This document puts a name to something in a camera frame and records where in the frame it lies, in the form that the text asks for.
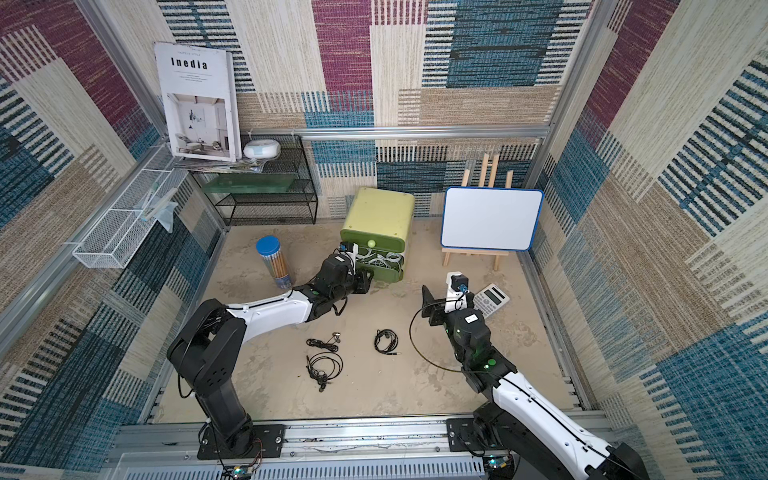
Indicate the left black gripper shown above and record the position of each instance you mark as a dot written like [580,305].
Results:
[362,281]

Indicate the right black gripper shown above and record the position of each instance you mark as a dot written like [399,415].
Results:
[438,309]

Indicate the black earphones round coil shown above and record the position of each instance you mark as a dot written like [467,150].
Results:
[386,342]

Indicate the black earphones small coil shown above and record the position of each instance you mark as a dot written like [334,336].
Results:
[330,345]

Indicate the black earphones large loop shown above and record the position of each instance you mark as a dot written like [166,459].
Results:
[324,367]

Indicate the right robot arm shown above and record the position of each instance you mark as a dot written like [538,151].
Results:
[516,416]

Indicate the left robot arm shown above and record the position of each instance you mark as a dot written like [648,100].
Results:
[205,352]

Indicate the green three-drawer cabinet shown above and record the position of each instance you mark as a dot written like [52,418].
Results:
[380,220]

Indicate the white calculator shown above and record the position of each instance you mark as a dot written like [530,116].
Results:
[490,299]

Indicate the blue-lid pencil canister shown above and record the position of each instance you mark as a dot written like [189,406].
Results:
[269,249]

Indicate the small whiteboard on easel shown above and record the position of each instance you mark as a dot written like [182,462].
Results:
[489,221]

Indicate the green sheet on shelf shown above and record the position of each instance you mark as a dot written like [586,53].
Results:
[249,184]

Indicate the white oval case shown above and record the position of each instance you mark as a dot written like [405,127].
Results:
[262,149]

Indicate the Inedia magazine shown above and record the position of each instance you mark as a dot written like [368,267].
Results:
[198,92]

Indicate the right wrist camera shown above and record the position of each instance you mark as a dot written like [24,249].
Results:
[457,292]

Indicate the black wire shelf rack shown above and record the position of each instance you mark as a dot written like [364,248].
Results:
[299,205]

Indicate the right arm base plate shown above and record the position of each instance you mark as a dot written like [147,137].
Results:
[466,435]

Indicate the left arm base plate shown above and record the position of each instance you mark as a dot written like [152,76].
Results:
[267,437]

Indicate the white wire basket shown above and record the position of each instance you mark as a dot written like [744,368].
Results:
[117,235]

